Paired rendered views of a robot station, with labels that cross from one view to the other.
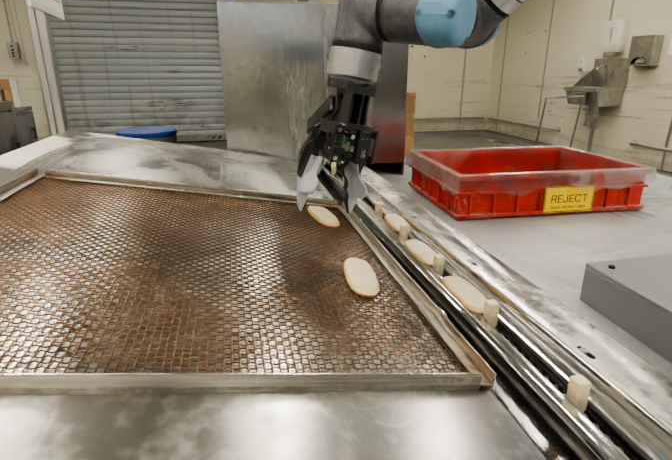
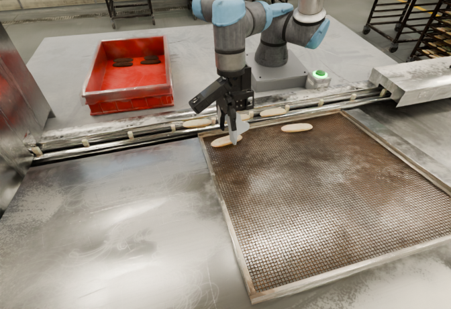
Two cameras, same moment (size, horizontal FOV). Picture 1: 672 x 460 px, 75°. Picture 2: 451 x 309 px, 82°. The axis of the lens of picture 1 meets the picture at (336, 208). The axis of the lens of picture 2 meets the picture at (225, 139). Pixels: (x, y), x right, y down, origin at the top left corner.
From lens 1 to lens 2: 0.97 m
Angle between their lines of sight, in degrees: 79
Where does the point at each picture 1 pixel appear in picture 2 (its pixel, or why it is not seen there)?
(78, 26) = not seen: outside the picture
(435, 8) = (270, 17)
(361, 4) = (247, 25)
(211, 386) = (387, 145)
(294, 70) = not seen: outside the picture
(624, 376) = (314, 94)
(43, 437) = (424, 163)
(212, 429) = (396, 144)
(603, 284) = (264, 82)
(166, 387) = (395, 150)
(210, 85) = not seen: outside the picture
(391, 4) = (258, 21)
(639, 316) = (278, 84)
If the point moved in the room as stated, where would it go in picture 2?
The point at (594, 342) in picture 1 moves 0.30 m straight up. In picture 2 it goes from (300, 94) to (319, 13)
